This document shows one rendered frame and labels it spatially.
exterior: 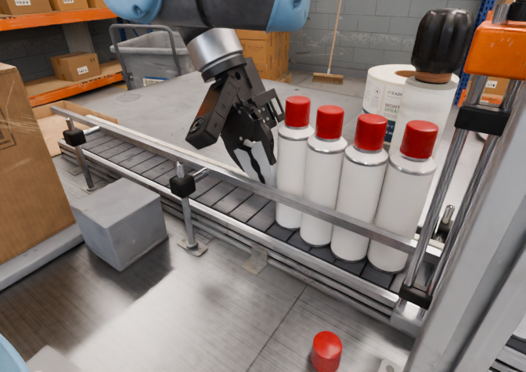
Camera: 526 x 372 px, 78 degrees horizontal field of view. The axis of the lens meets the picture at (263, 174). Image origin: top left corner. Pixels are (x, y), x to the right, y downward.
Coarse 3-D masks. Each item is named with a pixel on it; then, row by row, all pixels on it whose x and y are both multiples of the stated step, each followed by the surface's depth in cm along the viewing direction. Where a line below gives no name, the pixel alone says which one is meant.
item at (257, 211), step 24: (96, 144) 77; (120, 144) 77; (144, 168) 67; (168, 168) 67; (192, 168) 67; (216, 192) 60; (240, 192) 60; (240, 216) 54; (264, 216) 54; (288, 240) 49; (336, 264) 45; (360, 264) 45; (408, 264) 45; (384, 288) 42
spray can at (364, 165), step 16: (368, 128) 36; (384, 128) 36; (352, 144) 39; (368, 144) 37; (352, 160) 38; (368, 160) 37; (384, 160) 37; (352, 176) 38; (368, 176) 38; (352, 192) 39; (368, 192) 39; (336, 208) 44; (352, 208) 40; (368, 208) 40; (336, 240) 45; (352, 240) 43; (368, 240) 44; (336, 256) 46; (352, 256) 44
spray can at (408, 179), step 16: (416, 128) 34; (432, 128) 34; (416, 144) 35; (432, 144) 35; (400, 160) 36; (416, 160) 35; (432, 160) 36; (400, 176) 36; (416, 176) 35; (432, 176) 36; (384, 192) 39; (400, 192) 37; (416, 192) 36; (384, 208) 40; (400, 208) 38; (416, 208) 38; (384, 224) 40; (400, 224) 39; (416, 224) 40; (368, 256) 45; (384, 256) 42; (400, 256) 42; (384, 272) 43
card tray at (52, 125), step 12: (36, 108) 102; (48, 108) 105; (72, 108) 107; (84, 108) 102; (48, 120) 102; (60, 120) 102; (108, 120) 97; (48, 132) 94; (60, 132) 94; (48, 144) 88
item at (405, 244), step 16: (64, 112) 73; (112, 128) 65; (144, 144) 59; (176, 160) 56; (192, 160) 54; (224, 176) 50; (240, 176) 49; (256, 192) 48; (272, 192) 46; (304, 208) 43; (320, 208) 42; (336, 224) 41; (352, 224) 40; (368, 224) 40; (384, 240) 38; (400, 240) 37; (432, 256) 36
